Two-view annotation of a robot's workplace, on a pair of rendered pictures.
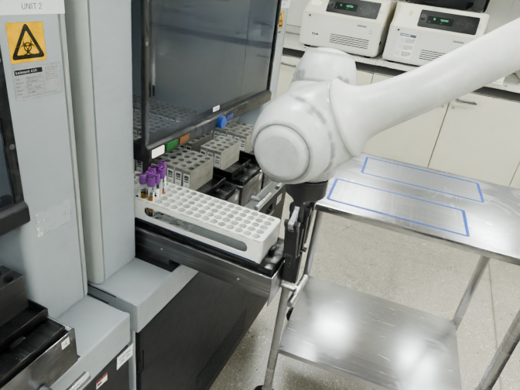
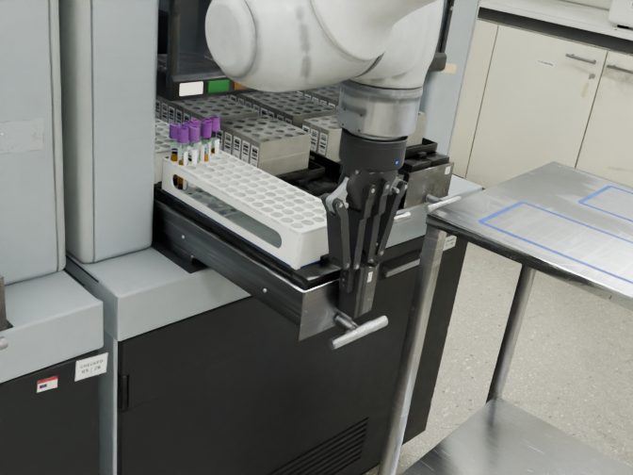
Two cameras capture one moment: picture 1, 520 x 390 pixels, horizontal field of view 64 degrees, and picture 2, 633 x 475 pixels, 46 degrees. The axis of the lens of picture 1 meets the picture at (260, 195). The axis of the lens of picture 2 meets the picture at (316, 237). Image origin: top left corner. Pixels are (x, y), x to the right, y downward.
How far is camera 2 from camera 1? 36 cm
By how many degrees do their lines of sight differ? 20
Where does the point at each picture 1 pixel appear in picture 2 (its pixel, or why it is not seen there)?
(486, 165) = not seen: outside the picture
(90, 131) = (83, 33)
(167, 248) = (188, 237)
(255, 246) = (291, 239)
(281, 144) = (224, 16)
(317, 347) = not seen: outside the picture
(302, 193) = (353, 154)
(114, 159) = (120, 84)
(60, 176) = (31, 83)
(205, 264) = (229, 263)
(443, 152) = not seen: outside the picture
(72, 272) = (40, 225)
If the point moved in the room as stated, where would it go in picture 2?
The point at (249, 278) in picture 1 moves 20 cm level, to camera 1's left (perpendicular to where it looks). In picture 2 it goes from (278, 290) to (145, 245)
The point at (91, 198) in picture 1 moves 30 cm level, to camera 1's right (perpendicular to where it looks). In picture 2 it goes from (80, 130) to (290, 191)
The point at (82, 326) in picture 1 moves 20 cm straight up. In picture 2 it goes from (36, 300) to (28, 148)
